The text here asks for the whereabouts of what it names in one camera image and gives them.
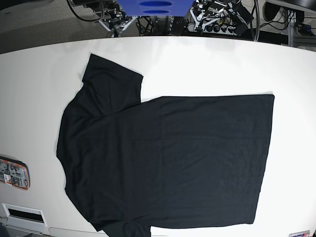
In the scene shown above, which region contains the black T-shirt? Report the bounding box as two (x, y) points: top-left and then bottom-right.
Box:
(56, 54), (275, 237)

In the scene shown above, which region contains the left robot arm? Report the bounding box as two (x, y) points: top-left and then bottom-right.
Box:
(187, 0), (254, 36)

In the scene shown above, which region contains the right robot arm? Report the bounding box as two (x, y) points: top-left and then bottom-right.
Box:
(66, 0), (138, 38)

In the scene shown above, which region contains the white power strip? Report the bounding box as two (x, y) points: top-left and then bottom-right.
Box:
(187, 23), (236, 36)

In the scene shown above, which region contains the blue plastic bin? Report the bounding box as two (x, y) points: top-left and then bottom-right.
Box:
(117, 0), (194, 16)

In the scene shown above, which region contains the orange-edged circuit board case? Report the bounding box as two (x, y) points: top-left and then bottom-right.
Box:
(0, 156), (30, 190)

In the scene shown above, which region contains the sticker at table edge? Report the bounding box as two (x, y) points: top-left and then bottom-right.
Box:
(288, 230), (311, 237)

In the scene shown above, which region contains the white table cable slot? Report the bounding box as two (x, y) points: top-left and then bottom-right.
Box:
(1, 202), (47, 227)

